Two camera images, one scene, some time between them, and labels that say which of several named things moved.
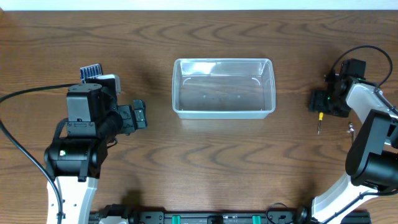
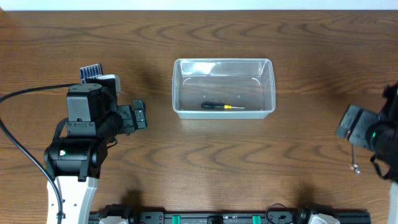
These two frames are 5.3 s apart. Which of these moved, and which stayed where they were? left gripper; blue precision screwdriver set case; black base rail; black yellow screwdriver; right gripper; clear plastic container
Moved: black yellow screwdriver; right gripper
Stayed: black base rail; clear plastic container; left gripper; blue precision screwdriver set case
